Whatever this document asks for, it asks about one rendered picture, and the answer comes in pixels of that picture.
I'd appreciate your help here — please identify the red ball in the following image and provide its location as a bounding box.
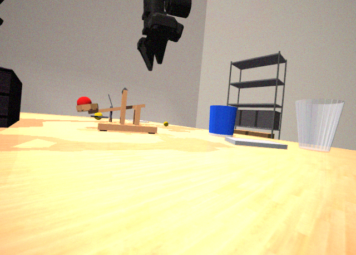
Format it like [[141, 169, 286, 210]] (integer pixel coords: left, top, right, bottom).
[[77, 97, 91, 105]]

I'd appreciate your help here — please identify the blue cup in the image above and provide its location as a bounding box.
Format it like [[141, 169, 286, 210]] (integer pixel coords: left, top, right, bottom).
[[209, 105, 237, 138]]

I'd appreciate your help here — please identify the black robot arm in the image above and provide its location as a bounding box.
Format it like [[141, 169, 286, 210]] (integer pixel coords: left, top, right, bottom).
[[144, 0, 191, 42]]

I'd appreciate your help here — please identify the clear plastic cup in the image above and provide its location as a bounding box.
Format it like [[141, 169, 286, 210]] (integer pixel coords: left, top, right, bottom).
[[295, 99, 345, 153]]

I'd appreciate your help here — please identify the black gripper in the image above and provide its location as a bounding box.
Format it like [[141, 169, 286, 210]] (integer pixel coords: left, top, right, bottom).
[[137, 4, 177, 71]]

